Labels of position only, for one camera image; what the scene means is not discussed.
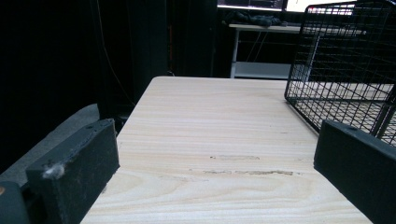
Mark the black curtain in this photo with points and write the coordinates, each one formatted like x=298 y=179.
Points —
x=134 y=46

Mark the white desk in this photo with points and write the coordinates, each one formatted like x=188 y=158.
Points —
x=264 y=46

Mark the computer monitor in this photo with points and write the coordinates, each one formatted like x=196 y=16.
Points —
x=250 y=4
x=320 y=4

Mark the dark cloth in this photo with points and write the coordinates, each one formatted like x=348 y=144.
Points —
x=252 y=19

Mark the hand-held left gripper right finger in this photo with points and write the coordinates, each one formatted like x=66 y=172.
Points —
x=358 y=168

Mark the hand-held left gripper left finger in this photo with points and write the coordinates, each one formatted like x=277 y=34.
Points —
x=77 y=165

